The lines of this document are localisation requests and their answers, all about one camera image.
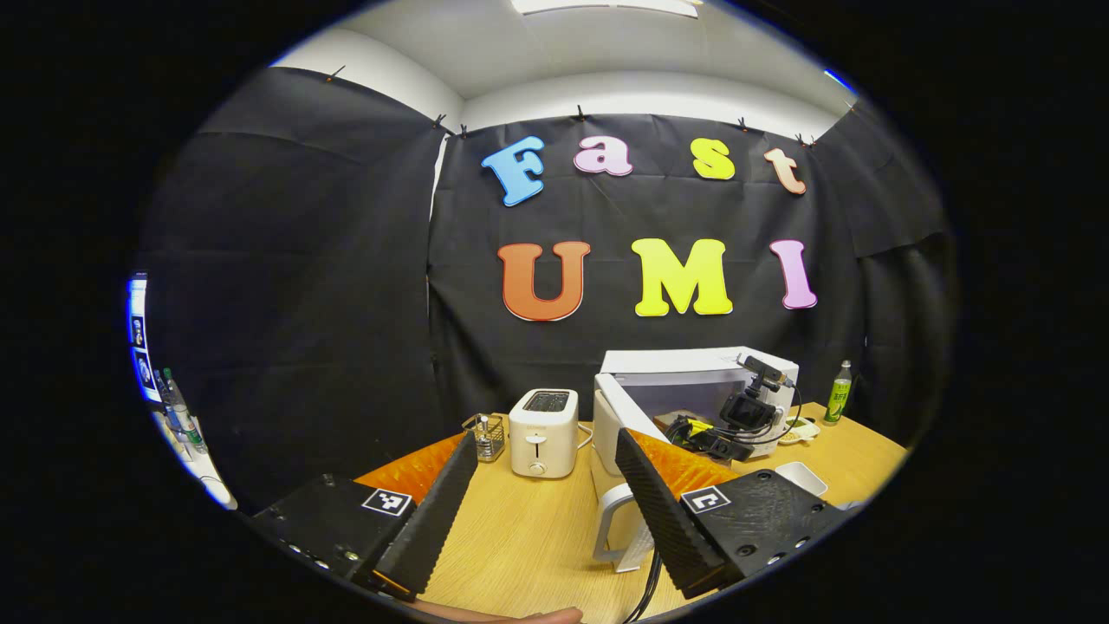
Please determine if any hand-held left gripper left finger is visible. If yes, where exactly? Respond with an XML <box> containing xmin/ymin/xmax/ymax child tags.
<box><xmin>245</xmin><ymin>431</ymin><xmax>480</xmax><ymax>601</ymax></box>

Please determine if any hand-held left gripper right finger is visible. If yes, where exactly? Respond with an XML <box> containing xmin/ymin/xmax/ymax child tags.
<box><xmin>614</xmin><ymin>427</ymin><xmax>854</xmax><ymax>601</ymax></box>

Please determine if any white microwave oven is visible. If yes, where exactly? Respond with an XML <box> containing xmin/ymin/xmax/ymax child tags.
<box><xmin>593</xmin><ymin>347</ymin><xmax>801</xmax><ymax>478</ymax></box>

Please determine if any white plastic stand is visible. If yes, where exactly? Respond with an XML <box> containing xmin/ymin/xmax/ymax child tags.
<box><xmin>593</xmin><ymin>483</ymin><xmax>657</xmax><ymax>574</ymax></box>

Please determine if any clear utensil holder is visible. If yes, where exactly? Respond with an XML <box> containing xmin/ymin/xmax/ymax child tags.
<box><xmin>462</xmin><ymin>413</ymin><xmax>509</xmax><ymax>463</ymax></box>

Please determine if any white rectangular tray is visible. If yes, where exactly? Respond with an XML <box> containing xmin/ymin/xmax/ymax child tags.
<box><xmin>774</xmin><ymin>461</ymin><xmax>830</xmax><ymax>498</ymax></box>

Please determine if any green drink bottle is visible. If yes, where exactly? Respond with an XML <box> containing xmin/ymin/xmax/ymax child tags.
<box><xmin>823</xmin><ymin>361</ymin><xmax>853</xmax><ymax>426</ymax></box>

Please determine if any white toaster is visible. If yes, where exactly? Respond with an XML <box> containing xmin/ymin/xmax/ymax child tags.
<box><xmin>509</xmin><ymin>388</ymin><xmax>580</xmax><ymax>479</ymax></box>

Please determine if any white side table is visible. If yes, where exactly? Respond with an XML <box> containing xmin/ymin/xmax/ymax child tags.
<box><xmin>152</xmin><ymin>412</ymin><xmax>239</xmax><ymax>510</ymax></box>

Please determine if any black backdrop cloth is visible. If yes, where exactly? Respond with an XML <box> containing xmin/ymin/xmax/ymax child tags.
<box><xmin>134</xmin><ymin>65</ymin><xmax>958</xmax><ymax>512</ymax></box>

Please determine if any clear plastic bottle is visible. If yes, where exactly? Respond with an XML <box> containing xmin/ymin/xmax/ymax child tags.
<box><xmin>160</xmin><ymin>368</ymin><xmax>209</xmax><ymax>455</ymax></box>

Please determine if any row of black cloth clips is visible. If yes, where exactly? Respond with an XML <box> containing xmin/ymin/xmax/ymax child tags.
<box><xmin>325</xmin><ymin>65</ymin><xmax>860</xmax><ymax>146</ymax></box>

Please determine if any lit display screen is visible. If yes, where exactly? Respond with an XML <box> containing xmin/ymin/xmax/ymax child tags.
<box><xmin>127</xmin><ymin>276</ymin><xmax>150</xmax><ymax>404</ymax></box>

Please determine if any black cable bundle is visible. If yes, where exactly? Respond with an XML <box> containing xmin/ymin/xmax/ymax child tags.
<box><xmin>622</xmin><ymin>553</ymin><xmax>665</xmax><ymax>624</ymax></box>

